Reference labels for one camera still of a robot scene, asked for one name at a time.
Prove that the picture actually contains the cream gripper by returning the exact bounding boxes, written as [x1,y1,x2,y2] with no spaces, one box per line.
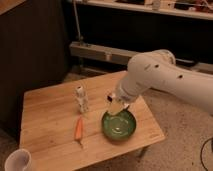
[107,100,129,115]

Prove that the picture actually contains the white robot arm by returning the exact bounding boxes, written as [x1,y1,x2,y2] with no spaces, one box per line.
[108,50,213,116]

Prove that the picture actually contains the green bowl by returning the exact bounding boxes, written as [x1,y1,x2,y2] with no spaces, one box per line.
[101,109,137,141]

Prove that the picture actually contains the white patterned bottle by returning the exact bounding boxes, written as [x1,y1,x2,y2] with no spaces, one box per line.
[75,86,89,113]

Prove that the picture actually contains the orange carrot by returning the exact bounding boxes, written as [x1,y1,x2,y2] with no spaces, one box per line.
[74,117,83,144]

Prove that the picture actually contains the wooden table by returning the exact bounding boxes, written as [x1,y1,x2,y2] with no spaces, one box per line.
[20,71,165,171]

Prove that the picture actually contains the long grey case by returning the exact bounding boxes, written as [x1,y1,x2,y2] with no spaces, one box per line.
[69,41,213,74]

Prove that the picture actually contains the white cup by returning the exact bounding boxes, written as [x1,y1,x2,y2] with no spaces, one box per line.
[4,149,33,171]

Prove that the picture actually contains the metal pole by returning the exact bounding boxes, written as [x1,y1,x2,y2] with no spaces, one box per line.
[72,0,83,44]

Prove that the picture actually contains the upper shelf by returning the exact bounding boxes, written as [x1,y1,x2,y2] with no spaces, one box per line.
[76,0,213,21]

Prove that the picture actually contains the black case handle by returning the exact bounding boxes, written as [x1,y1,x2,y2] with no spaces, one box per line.
[176,59,198,67]

